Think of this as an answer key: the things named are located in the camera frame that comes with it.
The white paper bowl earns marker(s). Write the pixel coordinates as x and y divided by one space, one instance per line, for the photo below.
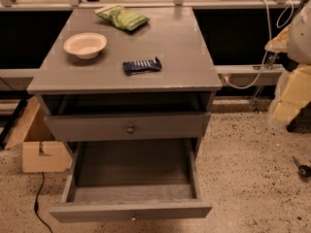
85 45

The closed grey middle drawer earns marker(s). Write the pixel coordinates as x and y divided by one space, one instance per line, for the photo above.
127 127

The blue rxbar blueberry bar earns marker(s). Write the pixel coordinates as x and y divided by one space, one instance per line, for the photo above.
142 66

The black caster wheel tool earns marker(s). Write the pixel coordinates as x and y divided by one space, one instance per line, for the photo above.
303 170

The cardboard box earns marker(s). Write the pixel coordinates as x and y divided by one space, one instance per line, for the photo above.
40 151

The yellow foam padding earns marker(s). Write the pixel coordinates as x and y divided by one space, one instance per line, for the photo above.
292 93

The grey wooden drawer cabinet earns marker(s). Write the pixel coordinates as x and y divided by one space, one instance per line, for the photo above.
66 85

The green chip bag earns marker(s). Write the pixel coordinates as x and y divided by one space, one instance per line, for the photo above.
123 18

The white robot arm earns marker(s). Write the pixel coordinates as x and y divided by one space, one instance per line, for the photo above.
295 39

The open grey bottom drawer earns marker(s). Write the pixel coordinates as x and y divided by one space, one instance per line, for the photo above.
132 180

